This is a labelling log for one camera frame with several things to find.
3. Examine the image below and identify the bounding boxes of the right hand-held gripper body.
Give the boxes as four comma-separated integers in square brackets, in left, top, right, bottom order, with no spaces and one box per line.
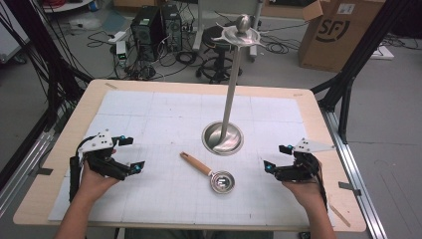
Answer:
[274,137,335,183]

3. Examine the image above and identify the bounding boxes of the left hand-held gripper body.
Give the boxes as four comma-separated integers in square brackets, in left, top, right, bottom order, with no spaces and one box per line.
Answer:
[75,129,133,182]

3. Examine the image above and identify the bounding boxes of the wooden handled metal ladle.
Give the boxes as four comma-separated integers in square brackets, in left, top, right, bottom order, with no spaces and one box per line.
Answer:
[179,150,236,195]

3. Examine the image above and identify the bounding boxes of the tall metal rack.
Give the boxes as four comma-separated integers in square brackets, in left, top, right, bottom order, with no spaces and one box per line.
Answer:
[201,13,267,156]

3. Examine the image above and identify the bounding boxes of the person's left hand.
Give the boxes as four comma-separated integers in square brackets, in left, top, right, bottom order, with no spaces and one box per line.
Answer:
[78,148,121,202]

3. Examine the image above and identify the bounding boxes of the person's right hand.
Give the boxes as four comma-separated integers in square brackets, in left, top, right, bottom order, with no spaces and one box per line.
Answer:
[282,158,325,215]

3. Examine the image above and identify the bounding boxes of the white grid mat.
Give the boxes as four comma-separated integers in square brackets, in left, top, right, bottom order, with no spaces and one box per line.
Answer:
[47,90,333,227]

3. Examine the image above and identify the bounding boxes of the grey tape piece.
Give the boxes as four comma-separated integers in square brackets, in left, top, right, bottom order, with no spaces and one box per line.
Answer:
[337,180,362,197]
[27,166,55,177]

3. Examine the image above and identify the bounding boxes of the thin wooden stick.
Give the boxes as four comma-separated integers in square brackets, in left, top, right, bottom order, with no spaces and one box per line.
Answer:
[328,203,352,229]

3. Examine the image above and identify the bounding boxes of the small white device green display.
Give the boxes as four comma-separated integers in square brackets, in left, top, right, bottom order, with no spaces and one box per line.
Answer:
[115,40,129,68]

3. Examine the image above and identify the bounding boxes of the white power strip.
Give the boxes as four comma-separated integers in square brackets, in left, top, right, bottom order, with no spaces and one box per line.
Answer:
[106,30,129,45]

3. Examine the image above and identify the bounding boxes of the black round stool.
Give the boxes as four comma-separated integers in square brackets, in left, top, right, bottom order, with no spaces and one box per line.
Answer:
[196,25,244,85]

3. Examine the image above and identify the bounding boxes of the large brown cardboard box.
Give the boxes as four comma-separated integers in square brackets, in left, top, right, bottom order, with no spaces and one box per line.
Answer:
[297,0,388,74]

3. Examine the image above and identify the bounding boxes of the large black computer tower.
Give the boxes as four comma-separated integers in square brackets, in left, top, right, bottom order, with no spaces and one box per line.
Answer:
[129,5,166,63]

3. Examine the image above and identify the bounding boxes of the slim black computer tower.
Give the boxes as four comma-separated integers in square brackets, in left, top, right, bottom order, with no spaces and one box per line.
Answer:
[160,3,184,54]

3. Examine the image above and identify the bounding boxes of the white round table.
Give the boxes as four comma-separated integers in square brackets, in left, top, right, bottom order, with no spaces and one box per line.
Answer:
[42,0,95,15]

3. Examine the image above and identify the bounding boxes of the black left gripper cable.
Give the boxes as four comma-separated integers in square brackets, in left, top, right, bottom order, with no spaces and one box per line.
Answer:
[68,135,98,204]

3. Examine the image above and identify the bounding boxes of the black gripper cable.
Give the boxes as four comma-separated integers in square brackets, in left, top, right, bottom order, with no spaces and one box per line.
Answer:
[313,158,330,212]
[68,135,98,204]

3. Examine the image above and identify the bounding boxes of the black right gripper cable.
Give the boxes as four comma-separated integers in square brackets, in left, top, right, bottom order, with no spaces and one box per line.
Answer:
[313,158,330,212]

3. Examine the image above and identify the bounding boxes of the aluminium rail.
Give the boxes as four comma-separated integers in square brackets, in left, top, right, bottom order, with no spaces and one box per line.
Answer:
[320,109,388,239]
[0,129,56,218]

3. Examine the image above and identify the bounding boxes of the black metal frame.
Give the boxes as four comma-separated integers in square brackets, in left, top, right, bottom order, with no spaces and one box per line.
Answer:
[0,0,95,190]
[311,0,414,144]

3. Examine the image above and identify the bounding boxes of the coiled black floor cable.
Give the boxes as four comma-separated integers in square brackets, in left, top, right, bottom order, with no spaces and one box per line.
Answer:
[174,50,198,67]

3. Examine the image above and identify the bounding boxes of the black floor cable bundle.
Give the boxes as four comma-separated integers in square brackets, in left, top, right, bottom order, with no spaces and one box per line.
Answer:
[263,32,301,56]

